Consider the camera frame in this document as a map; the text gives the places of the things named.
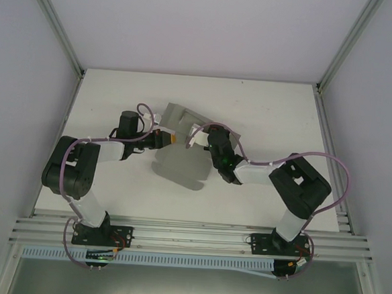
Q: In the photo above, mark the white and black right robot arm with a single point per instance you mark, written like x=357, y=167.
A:
x=300, y=188

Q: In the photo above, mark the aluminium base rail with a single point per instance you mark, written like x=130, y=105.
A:
x=190, y=234

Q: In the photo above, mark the aluminium side rail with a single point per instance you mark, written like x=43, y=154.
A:
x=332, y=146
x=70, y=111

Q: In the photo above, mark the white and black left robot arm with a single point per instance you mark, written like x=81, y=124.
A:
x=69, y=172

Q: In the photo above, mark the black controller board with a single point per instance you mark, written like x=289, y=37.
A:
x=285, y=266
x=99, y=256

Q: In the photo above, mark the aluminium frame post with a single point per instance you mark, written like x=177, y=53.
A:
x=351, y=43
x=56, y=29

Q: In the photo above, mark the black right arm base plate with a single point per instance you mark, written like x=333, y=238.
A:
x=260, y=242

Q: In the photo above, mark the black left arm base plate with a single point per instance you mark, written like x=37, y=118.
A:
x=126, y=231

